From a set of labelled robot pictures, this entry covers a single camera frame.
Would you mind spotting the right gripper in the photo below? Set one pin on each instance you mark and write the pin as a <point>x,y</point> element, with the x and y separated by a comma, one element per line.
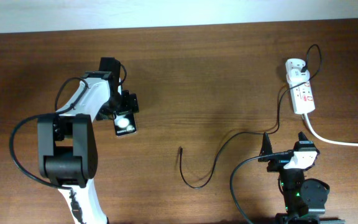
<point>278,162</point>

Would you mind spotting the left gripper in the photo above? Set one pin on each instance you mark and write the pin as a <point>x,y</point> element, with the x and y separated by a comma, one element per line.
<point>130,103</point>

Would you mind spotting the black Galaxy flip phone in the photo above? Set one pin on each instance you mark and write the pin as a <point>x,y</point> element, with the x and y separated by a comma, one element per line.
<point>124,125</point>

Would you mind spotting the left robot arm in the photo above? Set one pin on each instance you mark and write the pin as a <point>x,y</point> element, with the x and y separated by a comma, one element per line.
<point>68,156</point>

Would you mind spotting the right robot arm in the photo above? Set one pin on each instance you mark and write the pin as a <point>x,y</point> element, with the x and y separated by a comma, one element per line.
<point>304,198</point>

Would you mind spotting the white charger adapter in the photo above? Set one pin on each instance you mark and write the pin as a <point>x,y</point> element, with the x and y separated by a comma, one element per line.
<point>295,76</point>

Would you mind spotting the white power strip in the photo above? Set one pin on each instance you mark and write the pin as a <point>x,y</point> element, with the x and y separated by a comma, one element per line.
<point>301,93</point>

